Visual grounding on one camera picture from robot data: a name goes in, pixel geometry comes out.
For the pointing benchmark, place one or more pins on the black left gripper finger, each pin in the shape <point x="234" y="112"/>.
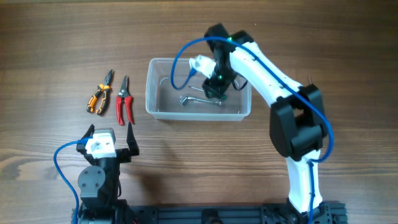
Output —
<point x="89" y="133"/>
<point x="131" y="141"/>

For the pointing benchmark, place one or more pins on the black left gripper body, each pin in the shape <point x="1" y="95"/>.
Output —
<point x="123" y="154"/>

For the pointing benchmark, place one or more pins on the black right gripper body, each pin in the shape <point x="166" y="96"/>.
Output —
<point x="212" y="88"/>

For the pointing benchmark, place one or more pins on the silver socket wrench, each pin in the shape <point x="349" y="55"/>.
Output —
<point x="185" y="99"/>

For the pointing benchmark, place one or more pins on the green handled screwdriver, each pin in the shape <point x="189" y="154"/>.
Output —
<point x="197" y="89"/>

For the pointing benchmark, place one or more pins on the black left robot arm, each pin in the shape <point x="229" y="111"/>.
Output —
<point x="99" y="183"/>

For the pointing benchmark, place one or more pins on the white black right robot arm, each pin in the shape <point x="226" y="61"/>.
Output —
<point x="297" y="125"/>

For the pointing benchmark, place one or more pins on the clear plastic container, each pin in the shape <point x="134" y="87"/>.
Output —
<point x="162" y="100"/>

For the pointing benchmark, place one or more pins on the orange black long-nose pliers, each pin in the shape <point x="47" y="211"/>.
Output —
<point x="99" y="101"/>

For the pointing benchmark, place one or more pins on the red handled shears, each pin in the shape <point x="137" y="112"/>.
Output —
<point x="124" y="98"/>

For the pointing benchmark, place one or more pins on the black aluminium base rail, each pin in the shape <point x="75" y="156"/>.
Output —
<point x="327" y="212"/>

